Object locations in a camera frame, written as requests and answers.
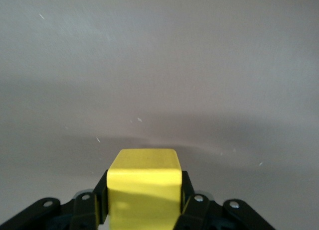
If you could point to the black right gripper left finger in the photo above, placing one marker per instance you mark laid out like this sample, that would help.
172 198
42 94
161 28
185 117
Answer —
84 212

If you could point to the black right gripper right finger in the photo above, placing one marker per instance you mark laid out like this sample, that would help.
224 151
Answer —
199 212

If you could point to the yellow block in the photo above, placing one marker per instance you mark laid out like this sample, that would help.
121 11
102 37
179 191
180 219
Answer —
144 180

